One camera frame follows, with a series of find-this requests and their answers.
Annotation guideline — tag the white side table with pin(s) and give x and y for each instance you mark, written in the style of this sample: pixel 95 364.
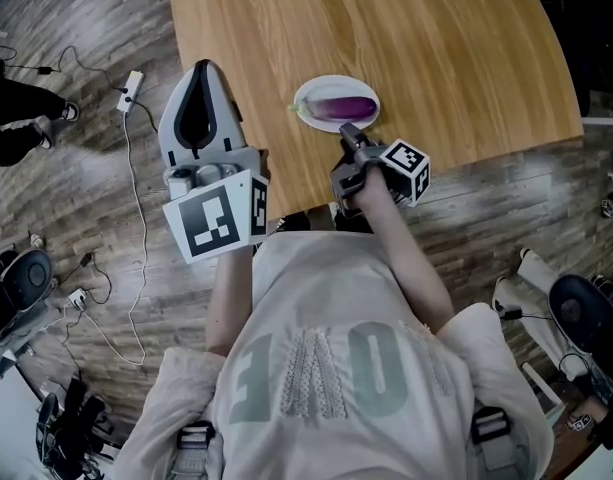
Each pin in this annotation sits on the white side table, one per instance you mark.
pixel 6 418

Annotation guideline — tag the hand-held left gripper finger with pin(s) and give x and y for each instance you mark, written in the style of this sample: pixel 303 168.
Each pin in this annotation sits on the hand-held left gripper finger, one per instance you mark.
pixel 173 138
pixel 226 128

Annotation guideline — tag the black padded chair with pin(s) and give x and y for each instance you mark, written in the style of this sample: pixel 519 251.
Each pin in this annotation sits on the black padded chair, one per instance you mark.
pixel 28 278
pixel 581 313

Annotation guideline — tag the person's left forearm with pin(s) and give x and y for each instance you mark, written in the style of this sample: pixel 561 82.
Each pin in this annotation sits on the person's left forearm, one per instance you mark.
pixel 226 303

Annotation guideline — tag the white printed t-shirt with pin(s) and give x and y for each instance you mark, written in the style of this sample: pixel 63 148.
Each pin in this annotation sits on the white printed t-shirt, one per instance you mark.
pixel 316 293

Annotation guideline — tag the white power strip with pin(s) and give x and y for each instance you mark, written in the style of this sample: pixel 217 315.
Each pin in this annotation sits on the white power strip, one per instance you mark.
pixel 131 91

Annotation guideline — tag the person's black shoe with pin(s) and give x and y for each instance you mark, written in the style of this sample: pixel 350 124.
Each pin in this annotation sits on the person's black shoe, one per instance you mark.
pixel 292 223
pixel 353 220

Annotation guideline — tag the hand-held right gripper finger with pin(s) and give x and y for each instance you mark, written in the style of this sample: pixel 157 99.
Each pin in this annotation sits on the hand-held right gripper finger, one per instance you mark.
pixel 352 139

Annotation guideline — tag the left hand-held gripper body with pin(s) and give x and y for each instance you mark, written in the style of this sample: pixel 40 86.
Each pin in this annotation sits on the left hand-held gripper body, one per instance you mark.
pixel 208 223

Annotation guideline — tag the white oval plate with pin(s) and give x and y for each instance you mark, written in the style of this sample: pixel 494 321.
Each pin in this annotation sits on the white oval plate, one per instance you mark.
pixel 336 85

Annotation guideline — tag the white shelf edge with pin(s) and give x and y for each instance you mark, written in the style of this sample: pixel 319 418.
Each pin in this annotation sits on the white shelf edge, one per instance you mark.
pixel 603 122

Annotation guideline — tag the purple eggplant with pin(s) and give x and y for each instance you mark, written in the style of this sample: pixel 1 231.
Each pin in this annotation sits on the purple eggplant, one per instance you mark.
pixel 343 108

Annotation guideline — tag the black office chair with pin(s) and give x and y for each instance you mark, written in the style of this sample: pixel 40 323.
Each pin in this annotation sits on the black office chair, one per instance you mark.
pixel 586 28

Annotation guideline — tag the person's right forearm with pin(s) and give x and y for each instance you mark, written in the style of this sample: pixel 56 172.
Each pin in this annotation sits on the person's right forearm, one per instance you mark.
pixel 401 248

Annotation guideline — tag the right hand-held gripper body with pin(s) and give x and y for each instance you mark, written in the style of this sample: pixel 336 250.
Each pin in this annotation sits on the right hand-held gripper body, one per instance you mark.
pixel 403 160

